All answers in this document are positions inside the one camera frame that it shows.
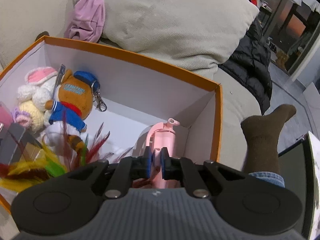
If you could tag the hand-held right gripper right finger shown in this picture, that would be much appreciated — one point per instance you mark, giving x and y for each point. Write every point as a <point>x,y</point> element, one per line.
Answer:
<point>163,163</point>

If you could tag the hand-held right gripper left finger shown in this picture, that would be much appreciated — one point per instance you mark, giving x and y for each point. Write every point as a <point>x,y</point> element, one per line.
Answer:
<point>148,162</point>

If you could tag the pink selfie stick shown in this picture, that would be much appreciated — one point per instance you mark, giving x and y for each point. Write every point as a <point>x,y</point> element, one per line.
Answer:
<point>162,137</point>

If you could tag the orange cardboard box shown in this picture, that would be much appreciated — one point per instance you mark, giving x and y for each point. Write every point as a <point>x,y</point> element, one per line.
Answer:
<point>140,80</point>

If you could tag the brown hexagonal box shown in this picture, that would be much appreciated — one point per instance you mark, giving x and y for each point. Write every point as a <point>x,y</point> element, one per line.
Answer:
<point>32,152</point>

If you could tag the colourful feather shuttlecock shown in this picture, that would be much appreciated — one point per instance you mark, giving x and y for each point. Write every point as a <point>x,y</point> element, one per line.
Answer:
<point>22,170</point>

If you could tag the white crocheted bunny doll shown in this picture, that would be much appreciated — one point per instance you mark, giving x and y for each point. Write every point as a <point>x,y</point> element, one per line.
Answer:
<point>37,95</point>

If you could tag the grey rectangular box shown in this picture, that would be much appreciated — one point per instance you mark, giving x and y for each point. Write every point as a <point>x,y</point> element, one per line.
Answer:
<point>12,140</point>

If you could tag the person's right leg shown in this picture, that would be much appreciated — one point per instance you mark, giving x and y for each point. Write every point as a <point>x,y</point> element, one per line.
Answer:
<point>262,135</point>

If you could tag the thin silver metal tool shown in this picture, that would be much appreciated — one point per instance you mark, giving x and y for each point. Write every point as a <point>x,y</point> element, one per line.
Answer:
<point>57,82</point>

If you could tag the black puffer jacket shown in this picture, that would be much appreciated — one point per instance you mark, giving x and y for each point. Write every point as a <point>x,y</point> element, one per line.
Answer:
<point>252,62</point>

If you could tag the beige pillow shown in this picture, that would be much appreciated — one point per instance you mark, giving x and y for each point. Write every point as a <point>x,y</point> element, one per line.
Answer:
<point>175,25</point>

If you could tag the pink case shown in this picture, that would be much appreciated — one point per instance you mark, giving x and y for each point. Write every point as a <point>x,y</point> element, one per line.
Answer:
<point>5,115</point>

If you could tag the purple cloth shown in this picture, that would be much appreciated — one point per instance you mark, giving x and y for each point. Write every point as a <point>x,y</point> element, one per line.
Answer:
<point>87,12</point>

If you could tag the grey framed mirror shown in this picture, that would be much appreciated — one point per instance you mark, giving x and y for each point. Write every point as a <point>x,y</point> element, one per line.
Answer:
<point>292,25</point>

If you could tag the beige sofa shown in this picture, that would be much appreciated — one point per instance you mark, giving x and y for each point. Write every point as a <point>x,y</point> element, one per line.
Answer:
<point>25,10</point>

